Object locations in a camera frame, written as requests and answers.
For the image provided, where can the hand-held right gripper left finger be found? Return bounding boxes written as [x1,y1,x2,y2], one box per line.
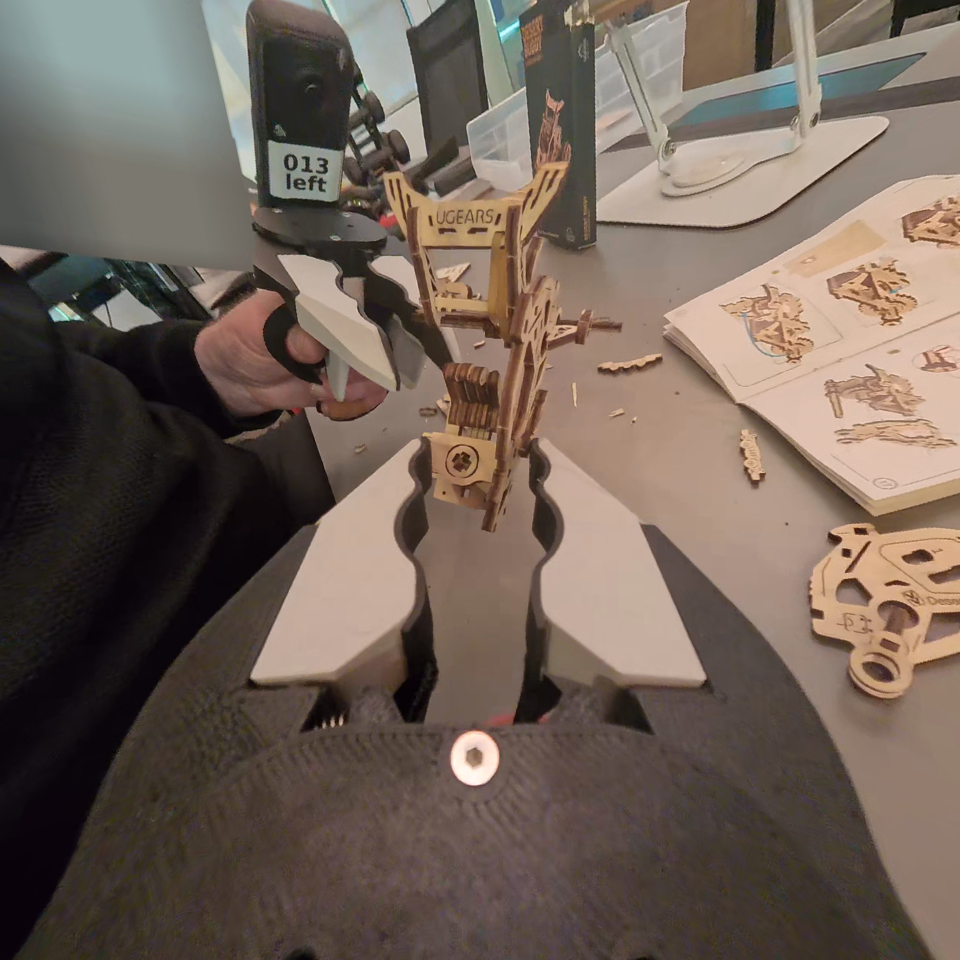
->
[249,438,440,725]

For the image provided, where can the person's left forearm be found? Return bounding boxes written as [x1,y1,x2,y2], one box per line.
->
[75,318,260,451]

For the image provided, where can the wooden model frame assembly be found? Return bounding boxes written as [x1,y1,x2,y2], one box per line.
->
[382,159,624,534]

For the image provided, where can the wooden side panel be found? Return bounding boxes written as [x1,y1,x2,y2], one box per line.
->
[808,523,960,700]

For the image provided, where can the scattered wood chips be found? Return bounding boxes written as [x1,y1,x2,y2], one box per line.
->
[352,341,627,459]

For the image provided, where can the brown cardboard box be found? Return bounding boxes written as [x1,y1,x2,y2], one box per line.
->
[686,0,759,91]

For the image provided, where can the open instruction booklet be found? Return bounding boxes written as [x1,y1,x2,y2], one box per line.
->
[662,176,960,519]

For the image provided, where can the dark model kit box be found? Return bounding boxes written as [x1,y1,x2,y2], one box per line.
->
[519,0,599,251]

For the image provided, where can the black chair back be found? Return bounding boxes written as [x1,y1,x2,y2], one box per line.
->
[407,0,490,155]

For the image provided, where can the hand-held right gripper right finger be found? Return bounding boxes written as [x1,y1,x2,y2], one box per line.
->
[525,437,708,723]

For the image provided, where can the clear plastic container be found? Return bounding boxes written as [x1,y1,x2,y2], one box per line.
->
[466,0,687,172]

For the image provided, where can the person's left hand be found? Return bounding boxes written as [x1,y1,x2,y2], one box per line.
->
[195,288,391,423]

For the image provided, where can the rack of black dumbbells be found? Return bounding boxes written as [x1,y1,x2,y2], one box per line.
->
[341,67,481,196]

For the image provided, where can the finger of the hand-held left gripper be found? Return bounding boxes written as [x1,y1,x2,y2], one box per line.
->
[341,253,455,391]
[276,252,401,394]

